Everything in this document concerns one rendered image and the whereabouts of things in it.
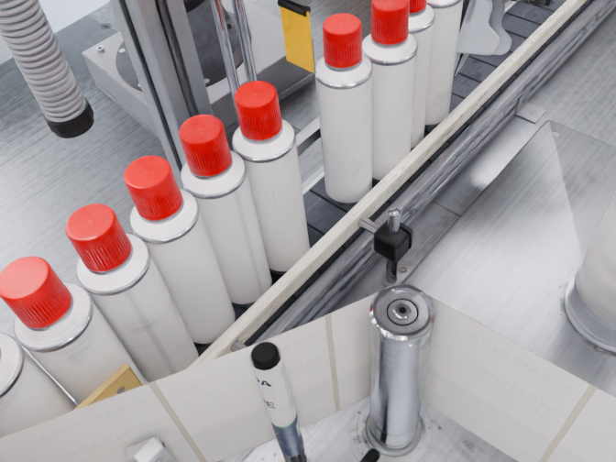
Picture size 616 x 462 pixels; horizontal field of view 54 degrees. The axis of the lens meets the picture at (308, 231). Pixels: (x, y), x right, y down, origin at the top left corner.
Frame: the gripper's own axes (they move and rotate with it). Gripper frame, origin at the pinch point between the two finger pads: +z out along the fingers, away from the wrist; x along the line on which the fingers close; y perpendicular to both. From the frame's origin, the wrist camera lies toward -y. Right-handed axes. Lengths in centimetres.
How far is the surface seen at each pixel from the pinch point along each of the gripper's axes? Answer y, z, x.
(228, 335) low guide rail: 4.3, 22.1, -34.4
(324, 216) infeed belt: 0.2, 16.5, -17.5
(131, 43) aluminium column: -15.0, 3.0, -33.0
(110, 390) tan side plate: 4, 22, -46
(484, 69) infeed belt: 0.6, 0.8, 9.7
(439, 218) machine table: 7.9, 15.4, -5.7
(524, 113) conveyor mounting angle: 6.9, 4.6, 12.7
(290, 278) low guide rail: 4.4, 18.3, -27.7
